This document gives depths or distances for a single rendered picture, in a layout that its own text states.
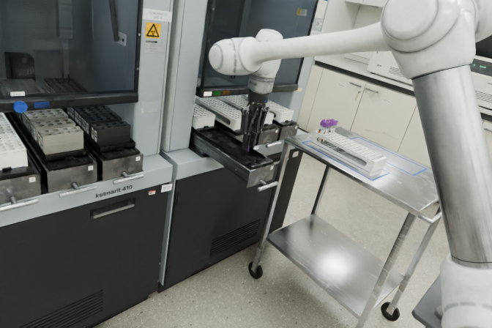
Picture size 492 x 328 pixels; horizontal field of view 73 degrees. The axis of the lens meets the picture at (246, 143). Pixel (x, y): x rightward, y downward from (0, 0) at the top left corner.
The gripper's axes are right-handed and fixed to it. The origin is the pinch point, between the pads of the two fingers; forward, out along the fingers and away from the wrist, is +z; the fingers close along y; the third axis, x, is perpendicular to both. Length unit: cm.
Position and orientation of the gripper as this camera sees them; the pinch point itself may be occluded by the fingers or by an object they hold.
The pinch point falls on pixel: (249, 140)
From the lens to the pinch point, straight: 128.9
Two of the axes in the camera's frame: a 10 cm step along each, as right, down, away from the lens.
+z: -1.8, 9.0, 4.0
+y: -7.1, 1.6, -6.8
